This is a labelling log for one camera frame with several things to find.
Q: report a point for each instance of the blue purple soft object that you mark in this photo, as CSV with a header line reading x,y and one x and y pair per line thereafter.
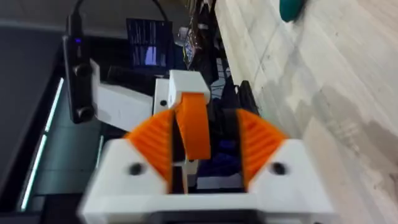
x,y
222,158

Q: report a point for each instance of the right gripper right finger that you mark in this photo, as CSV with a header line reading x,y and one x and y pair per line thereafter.
x,y
289,186

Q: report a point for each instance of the white light strip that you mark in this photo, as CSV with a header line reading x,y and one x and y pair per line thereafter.
x,y
32,174
54,104

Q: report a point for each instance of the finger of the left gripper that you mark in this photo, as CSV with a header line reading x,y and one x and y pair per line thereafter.
x,y
192,124
190,174

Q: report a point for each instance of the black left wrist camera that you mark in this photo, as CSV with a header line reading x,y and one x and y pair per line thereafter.
x,y
80,77

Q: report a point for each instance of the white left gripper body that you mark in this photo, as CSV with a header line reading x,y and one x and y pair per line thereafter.
x,y
124,105

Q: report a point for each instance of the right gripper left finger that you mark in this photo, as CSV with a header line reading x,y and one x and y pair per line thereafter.
x,y
124,186

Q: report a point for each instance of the teal green rounded object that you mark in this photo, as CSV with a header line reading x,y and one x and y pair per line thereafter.
x,y
290,9

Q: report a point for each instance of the laptop with lit screen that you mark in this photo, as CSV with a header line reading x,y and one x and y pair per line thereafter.
x,y
149,43

